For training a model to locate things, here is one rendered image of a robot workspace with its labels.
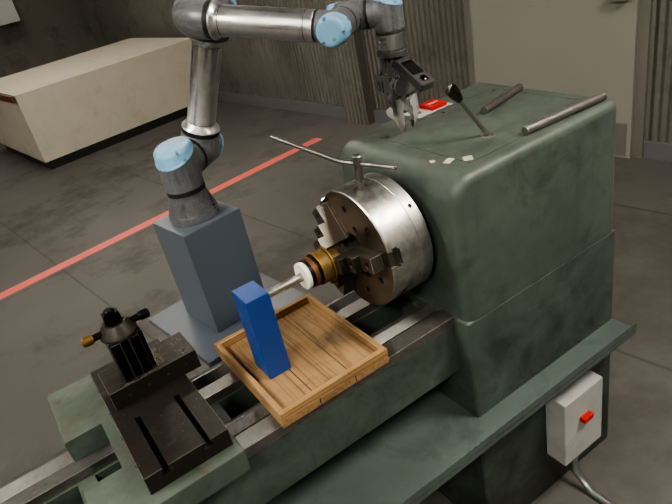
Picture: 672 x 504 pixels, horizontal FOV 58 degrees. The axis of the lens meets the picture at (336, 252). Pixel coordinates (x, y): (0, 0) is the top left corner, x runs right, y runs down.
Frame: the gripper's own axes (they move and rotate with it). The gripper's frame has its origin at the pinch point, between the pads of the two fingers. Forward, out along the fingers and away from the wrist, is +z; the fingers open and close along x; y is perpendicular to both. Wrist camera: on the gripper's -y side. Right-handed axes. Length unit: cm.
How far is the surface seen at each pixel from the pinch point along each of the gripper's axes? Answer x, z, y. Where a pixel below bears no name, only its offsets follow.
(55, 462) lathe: 113, 42, 1
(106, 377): 96, 26, -2
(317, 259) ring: 43.4, 16.1, -14.1
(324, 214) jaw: 34.9, 10.1, -6.6
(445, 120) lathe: -11.0, 2.2, -2.3
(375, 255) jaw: 33.9, 15.8, -24.6
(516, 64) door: -242, 67, 179
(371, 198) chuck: 28.1, 5.4, -18.4
